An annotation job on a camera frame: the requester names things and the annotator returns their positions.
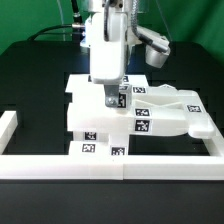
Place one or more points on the white fiducial marker sheet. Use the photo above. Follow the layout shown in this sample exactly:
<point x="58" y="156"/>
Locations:
<point x="82" y="83"/>

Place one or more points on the white chair back piece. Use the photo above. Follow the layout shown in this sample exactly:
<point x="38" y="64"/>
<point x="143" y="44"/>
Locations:
<point x="154" y="111"/>

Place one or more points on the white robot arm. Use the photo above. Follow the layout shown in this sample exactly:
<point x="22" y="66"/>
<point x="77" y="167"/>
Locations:
<point x="128" y="7"/>

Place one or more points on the white U-shaped fence frame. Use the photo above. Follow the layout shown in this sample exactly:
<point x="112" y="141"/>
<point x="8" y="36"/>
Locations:
<point x="210" y="167"/>

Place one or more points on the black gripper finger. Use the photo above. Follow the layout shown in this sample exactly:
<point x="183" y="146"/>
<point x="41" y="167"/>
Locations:
<point x="111" y="95"/>

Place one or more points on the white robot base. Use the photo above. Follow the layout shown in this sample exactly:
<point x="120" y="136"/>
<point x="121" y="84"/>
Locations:
<point x="86" y="42"/>

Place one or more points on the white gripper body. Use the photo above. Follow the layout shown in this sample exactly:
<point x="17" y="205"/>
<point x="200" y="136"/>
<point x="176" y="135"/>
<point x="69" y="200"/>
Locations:
<point x="108" y="58"/>

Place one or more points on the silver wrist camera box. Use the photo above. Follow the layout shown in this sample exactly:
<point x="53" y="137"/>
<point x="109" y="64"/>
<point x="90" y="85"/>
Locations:
<point x="158" y="52"/>

